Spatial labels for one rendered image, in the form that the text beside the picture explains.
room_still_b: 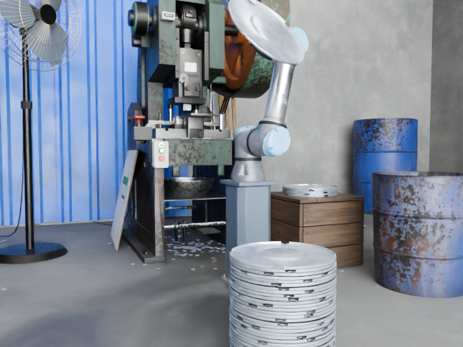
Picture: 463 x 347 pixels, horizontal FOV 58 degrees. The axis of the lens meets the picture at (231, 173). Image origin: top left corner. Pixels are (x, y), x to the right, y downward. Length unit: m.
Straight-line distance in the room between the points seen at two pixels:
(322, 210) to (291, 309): 1.04
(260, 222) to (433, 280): 0.71
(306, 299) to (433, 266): 0.86
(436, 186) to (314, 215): 0.57
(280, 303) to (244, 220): 0.73
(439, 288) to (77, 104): 2.82
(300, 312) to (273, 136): 0.77
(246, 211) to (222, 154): 0.70
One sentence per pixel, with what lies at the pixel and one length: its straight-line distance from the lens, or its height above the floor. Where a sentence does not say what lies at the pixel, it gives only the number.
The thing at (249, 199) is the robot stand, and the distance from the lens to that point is 1.73.
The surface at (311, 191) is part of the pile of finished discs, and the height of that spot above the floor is 0.37.
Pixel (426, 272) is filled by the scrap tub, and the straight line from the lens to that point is 1.85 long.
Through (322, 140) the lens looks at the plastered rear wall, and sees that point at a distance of 4.40.
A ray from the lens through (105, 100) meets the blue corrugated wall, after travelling 3.60.
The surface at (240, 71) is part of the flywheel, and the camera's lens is 2.74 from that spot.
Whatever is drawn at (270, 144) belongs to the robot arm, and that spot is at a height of 0.60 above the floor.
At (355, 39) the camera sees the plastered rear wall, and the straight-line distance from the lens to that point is 4.78.
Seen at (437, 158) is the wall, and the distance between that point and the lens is 5.32.
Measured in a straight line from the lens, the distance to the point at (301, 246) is 1.29.
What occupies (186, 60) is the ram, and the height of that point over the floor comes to 1.10.
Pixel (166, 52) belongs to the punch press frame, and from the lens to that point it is 2.44.
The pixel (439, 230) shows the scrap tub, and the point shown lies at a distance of 1.82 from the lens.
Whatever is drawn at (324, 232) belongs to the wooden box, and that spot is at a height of 0.19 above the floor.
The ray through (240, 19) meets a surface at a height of 0.97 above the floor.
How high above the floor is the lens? 0.57
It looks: 3 degrees down
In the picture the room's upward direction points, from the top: straight up
